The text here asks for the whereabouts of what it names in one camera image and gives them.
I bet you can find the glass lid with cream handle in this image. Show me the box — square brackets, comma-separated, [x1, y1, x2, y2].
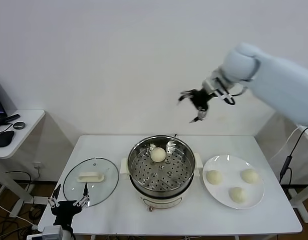
[63, 157, 120, 208]

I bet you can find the white steamed baozi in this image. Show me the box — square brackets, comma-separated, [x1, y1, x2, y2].
[150, 147, 167, 163]
[206, 169, 223, 186]
[240, 168, 259, 185]
[228, 186, 247, 203]

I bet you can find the white round plate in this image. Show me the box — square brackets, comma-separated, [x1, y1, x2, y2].
[202, 154, 265, 210]

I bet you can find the black floor cable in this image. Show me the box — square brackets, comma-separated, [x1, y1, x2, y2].
[4, 170, 35, 199]

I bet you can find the white wall outlet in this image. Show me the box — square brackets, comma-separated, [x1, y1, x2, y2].
[33, 161, 43, 179]

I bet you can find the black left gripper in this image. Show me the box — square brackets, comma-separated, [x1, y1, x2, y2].
[47, 182, 91, 226]

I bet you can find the perforated steel steamer basket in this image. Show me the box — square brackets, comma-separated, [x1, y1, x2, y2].
[120, 135, 204, 200]

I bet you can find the black cable with adapter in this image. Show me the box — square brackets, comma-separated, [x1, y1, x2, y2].
[278, 126, 308, 186]

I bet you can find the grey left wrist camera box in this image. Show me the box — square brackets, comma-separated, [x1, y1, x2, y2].
[42, 224, 64, 239]

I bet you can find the white side table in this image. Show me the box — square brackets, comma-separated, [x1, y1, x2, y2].
[0, 109, 46, 218]
[288, 124, 308, 224]

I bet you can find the black stick remote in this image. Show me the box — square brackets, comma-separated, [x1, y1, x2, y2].
[3, 113, 21, 124]

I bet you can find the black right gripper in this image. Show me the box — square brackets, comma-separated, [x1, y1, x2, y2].
[178, 87, 212, 124]

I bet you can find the cream electric cooker base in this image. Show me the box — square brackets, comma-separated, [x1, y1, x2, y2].
[121, 164, 203, 213]

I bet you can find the thin white cable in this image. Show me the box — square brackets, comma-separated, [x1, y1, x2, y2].
[270, 125, 305, 162]

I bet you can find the black computer mouse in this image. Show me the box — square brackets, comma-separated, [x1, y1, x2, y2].
[0, 130, 15, 148]

